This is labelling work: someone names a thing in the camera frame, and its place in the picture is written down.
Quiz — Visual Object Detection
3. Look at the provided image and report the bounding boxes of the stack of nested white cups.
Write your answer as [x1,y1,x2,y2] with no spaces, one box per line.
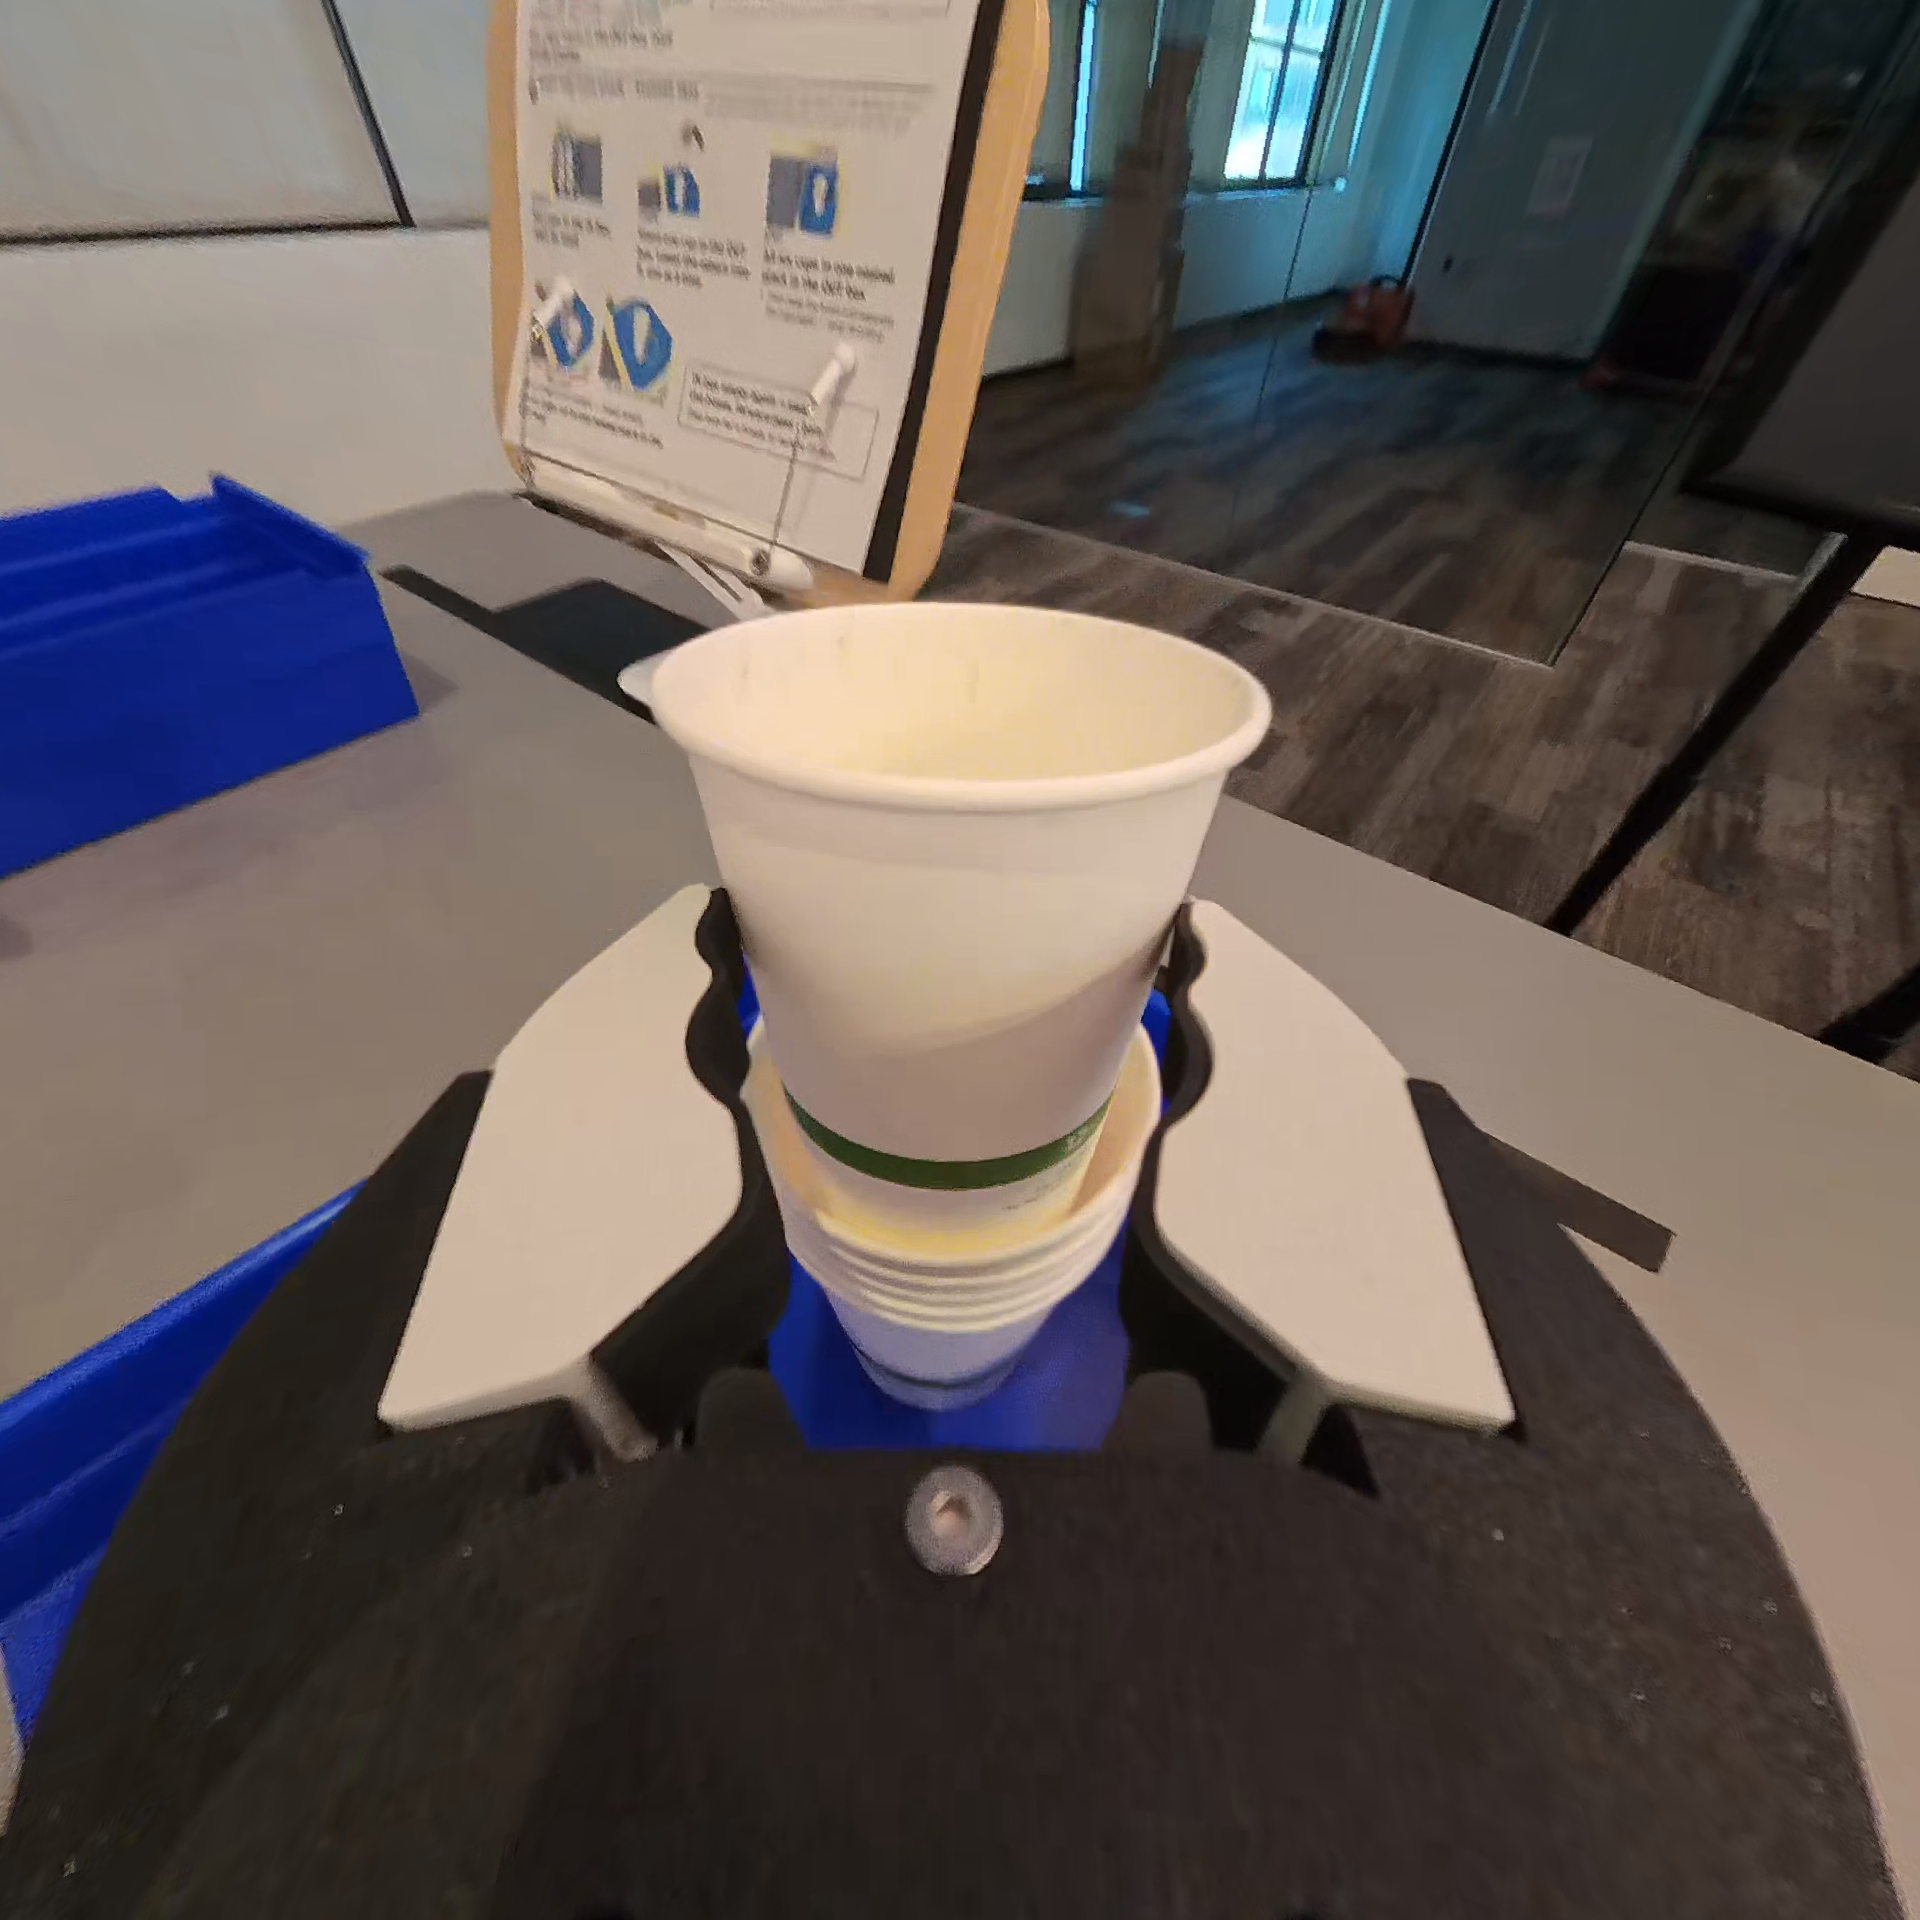
[742,1022,1167,1406]

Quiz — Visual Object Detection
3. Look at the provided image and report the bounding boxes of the white board stand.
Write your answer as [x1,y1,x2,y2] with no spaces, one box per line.
[618,543,789,718]

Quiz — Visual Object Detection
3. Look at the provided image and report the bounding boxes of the stacked cardboard boxes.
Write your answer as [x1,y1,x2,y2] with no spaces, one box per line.
[1078,45,1206,384]

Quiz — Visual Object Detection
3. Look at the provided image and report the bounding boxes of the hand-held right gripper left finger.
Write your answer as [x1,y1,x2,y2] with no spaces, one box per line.
[382,886,793,1463]

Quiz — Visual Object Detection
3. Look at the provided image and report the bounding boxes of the wooden instruction board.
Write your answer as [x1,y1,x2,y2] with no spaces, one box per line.
[490,0,1054,603]

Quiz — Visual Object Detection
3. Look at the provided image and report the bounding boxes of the white paper cup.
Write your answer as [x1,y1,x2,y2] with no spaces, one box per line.
[645,603,1277,1187]

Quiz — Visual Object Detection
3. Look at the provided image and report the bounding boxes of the small red floor object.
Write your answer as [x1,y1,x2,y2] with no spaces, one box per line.
[1320,279,1419,363]

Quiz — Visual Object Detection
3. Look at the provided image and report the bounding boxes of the blue plastic bin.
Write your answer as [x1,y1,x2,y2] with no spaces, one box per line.
[0,1187,1134,1741]
[0,475,423,879]

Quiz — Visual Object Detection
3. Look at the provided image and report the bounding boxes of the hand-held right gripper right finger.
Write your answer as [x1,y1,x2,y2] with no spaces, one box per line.
[1134,902,1514,1472]

